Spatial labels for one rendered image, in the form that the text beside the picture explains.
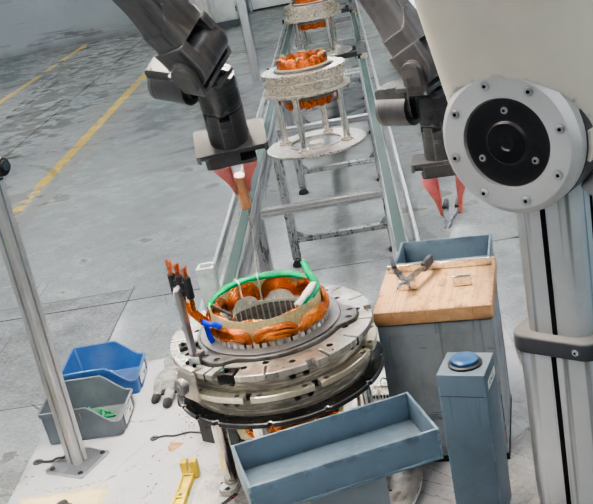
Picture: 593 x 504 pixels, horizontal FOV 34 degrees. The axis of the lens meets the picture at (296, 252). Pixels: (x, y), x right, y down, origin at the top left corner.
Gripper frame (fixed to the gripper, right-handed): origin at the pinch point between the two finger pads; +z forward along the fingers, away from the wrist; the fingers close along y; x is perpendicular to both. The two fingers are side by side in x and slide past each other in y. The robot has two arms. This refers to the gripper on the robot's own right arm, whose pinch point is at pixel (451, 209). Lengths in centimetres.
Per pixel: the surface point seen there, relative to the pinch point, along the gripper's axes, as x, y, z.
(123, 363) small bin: -31, 81, 37
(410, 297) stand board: 6.6, 8.0, 12.0
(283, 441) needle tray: 46, 22, 14
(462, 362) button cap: 26.2, -0.9, 14.6
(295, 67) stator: -197, 68, 3
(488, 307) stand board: 11.9, -4.6, 12.8
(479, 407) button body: 28.3, -2.6, 20.9
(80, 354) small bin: -30, 90, 33
